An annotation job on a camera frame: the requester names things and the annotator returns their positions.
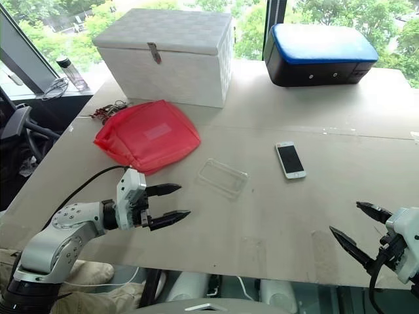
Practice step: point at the white woven storage box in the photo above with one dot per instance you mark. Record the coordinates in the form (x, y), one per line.
(170, 55)

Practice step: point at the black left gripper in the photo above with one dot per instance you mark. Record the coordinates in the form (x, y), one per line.
(141, 209)

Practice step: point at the black case with blue lid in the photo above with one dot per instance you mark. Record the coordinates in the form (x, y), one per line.
(314, 55)

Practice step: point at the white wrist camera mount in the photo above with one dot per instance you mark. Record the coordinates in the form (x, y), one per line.
(128, 193)
(404, 235)

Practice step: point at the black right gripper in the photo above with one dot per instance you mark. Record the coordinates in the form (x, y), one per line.
(394, 250)

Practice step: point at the clear water bottle black cap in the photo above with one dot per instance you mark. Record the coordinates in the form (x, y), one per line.
(73, 73)

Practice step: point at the grey robot torso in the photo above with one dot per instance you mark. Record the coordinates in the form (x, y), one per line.
(229, 307)

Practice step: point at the white smartphone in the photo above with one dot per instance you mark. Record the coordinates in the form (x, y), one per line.
(290, 159)

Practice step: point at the white rounded robot leg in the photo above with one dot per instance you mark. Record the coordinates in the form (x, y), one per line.
(188, 289)
(278, 294)

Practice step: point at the beige fabric trousers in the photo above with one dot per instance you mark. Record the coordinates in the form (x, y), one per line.
(88, 281)

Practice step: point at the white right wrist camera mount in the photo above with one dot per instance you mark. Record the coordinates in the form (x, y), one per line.
(404, 235)

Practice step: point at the black chair frame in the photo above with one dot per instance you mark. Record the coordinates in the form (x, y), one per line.
(19, 127)

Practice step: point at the red fabric pouch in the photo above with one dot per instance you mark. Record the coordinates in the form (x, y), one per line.
(147, 137)

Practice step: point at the black upright table post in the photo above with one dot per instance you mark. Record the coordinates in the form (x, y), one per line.
(152, 288)

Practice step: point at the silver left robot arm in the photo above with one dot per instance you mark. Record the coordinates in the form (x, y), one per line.
(46, 248)

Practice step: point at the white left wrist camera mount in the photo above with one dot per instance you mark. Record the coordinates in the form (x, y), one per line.
(128, 193)

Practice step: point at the clear plastic phone case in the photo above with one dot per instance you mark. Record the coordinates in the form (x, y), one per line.
(222, 178)

